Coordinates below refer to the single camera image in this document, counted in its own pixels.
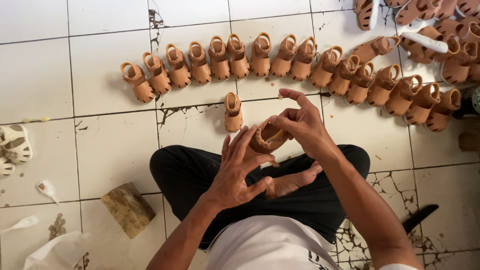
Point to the worn wooden block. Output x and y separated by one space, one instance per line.
128 210

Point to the person's bare foot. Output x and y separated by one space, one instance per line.
290 183

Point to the person's white shirt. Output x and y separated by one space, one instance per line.
262 243

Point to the person's right hand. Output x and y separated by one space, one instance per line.
309 127

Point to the person's black trousers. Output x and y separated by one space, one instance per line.
180 176

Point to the pile of brown scraps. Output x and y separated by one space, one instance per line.
57 227

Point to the small white glue tube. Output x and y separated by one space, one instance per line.
45 188

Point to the green bottle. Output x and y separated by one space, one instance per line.
470 102

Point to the row of brown sandals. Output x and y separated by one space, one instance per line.
219 63

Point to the yellow glue strip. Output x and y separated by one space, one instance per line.
35 120

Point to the heap of brown sandals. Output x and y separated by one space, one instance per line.
442 41

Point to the brown sandal with insole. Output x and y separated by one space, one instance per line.
264 140

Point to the single brown sandal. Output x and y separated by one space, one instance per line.
233 114

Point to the person's left hand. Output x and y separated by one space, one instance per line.
228 180

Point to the brown brush block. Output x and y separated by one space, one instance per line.
470 141

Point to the white sandal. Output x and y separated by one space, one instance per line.
5 167
18 144

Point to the black knife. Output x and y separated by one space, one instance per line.
419 218

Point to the white plastic bag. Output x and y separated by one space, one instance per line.
56 253

